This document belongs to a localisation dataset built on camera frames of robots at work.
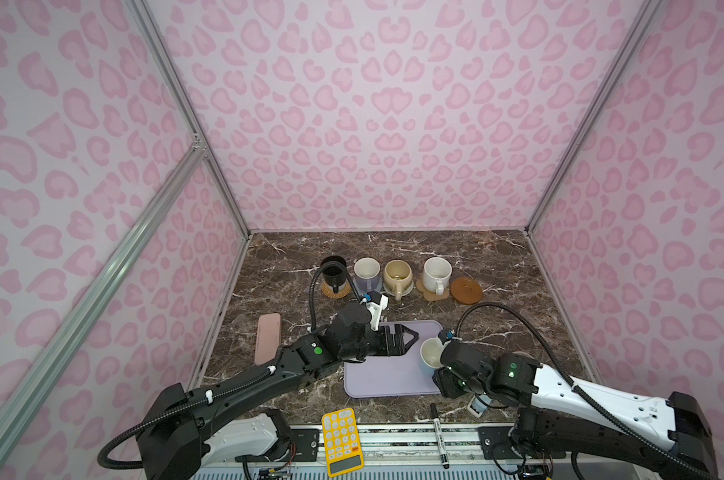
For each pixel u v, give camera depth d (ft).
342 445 2.37
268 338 2.96
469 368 1.84
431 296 3.27
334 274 3.13
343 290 3.30
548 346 2.96
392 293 3.24
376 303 2.23
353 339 1.90
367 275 3.36
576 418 1.61
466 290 3.36
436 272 3.33
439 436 2.42
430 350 2.52
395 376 2.65
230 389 1.50
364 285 3.15
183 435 1.29
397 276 3.31
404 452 2.38
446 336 2.31
